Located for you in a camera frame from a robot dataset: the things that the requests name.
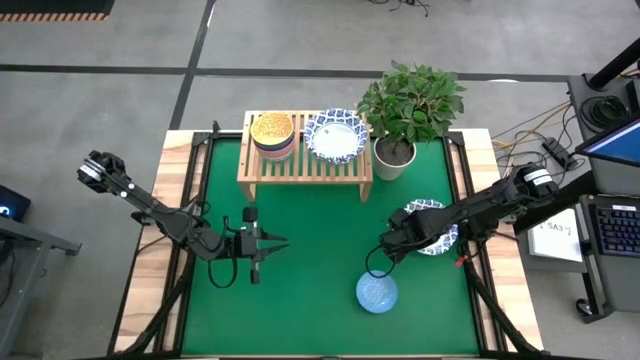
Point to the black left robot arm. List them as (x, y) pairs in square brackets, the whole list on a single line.
[(150, 205)]

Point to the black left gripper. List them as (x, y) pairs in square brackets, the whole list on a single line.
[(250, 245)]

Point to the white labelled paper box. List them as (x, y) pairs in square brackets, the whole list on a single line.
[(555, 240)]

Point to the grey side table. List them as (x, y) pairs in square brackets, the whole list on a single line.
[(30, 240)]

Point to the black power strip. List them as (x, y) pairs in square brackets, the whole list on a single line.
[(560, 152)]

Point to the white plant pot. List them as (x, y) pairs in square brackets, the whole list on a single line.
[(394, 165)]

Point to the orange patterned small plate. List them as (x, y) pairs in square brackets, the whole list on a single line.
[(276, 155)]

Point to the green leafy plant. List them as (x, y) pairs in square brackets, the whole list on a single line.
[(412, 102)]

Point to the black backlit keyboard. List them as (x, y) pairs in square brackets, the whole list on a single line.
[(617, 230)]

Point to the blue lit monitor screen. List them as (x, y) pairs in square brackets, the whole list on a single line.
[(617, 145)]

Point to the small red clip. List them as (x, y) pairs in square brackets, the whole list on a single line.
[(461, 260)]

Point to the black diagonal pole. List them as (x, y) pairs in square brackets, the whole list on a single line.
[(617, 65)]

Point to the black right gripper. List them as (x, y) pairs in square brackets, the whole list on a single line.
[(405, 232)]

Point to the black device blue light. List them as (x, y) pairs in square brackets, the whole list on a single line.
[(12, 202)]

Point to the slatted wooden shelf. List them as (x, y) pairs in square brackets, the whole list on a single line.
[(310, 175)]

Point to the blue patterned white plate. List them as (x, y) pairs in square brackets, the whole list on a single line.
[(336, 140), (446, 243)]

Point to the light blue small plate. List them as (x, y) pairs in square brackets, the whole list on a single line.
[(377, 292)]

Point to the grey equipment cart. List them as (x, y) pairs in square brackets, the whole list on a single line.
[(620, 285)]

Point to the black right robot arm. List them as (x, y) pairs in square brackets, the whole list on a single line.
[(480, 205)]

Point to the black aluminium table frame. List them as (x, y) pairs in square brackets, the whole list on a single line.
[(482, 325)]

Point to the black hazard striped mat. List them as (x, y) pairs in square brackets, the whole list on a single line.
[(55, 7)]

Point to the black support bar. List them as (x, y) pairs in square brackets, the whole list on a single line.
[(575, 192)]

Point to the black caster wheel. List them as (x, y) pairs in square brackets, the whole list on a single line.
[(583, 307)]

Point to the yellow patterned small plate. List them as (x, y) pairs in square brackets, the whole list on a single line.
[(271, 129)]

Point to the green table mat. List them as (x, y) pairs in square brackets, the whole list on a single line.
[(320, 320)]

